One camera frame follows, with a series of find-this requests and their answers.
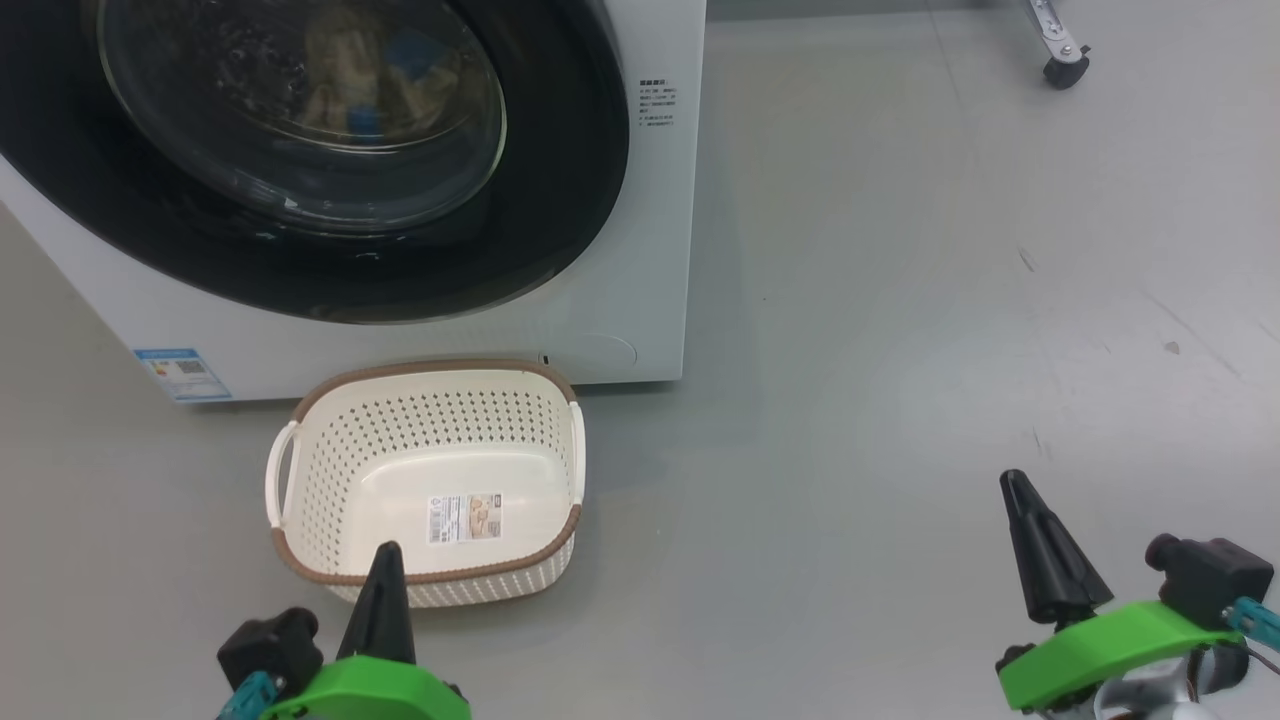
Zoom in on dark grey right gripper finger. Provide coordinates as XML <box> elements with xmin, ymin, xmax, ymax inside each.
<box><xmin>1012</xmin><ymin>470</ymin><xmax>1115</xmax><ymax>613</ymax></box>
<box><xmin>1000</xmin><ymin>470</ymin><xmax>1072</xmax><ymax>623</ymax></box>

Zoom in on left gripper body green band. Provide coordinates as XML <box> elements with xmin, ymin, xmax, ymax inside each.
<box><xmin>260</xmin><ymin>655</ymin><xmax>472</xmax><ymax>720</ymax></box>

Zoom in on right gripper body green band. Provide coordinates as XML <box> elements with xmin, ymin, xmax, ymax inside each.
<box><xmin>996</xmin><ymin>600</ymin><xmax>1247</xmax><ymax>714</ymax></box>

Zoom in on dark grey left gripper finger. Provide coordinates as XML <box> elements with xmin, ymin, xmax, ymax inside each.
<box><xmin>380</xmin><ymin>543</ymin><xmax>417</xmax><ymax>664</ymax></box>
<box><xmin>337</xmin><ymin>543</ymin><xmax>386</xmax><ymax>663</ymax></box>

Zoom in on washing machine glass door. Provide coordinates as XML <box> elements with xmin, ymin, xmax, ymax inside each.
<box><xmin>0</xmin><ymin>0</ymin><xmax>631</xmax><ymax>324</ymax></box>

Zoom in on plain cream printed garment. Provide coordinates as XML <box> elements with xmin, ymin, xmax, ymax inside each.
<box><xmin>300</xmin><ymin>15</ymin><xmax>393</xmax><ymax>126</ymax></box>

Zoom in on white front-load washing machine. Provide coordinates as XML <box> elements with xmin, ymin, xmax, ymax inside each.
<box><xmin>0</xmin><ymin>0</ymin><xmax>707</xmax><ymax>404</ymax></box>

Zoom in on white basket product sticker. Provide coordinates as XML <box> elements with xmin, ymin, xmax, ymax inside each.
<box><xmin>427</xmin><ymin>491</ymin><xmax>505</xmax><ymax>547</ymax></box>

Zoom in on cream perforated basket brown rim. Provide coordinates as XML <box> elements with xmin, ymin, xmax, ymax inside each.
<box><xmin>265</xmin><ymin>358</ymin><xmax>586</xmax><ymax>609</ymax></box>

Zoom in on blue energy label sticker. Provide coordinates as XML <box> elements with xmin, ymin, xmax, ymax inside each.
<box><xmin>133</xmin><ymin>347</ymin><xmax>234</xmax><ymax>404</ymax></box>

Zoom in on metal stand leg with caster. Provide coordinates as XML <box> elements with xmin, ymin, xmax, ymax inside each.
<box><xmin>1028</xmin><ymin>0</ymin><xmax>1092</xmax><ymax>91</ymax></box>

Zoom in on teal plug camera cable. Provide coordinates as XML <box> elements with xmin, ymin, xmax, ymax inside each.
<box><xmin>216</xmin><ymin>670</ymin><xmax>283</xmax><ymax>720</ymax></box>
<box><xmin>1225</xmin><ymin>597</ymin><xmax>1280</xmax><ymax>666</ymax></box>

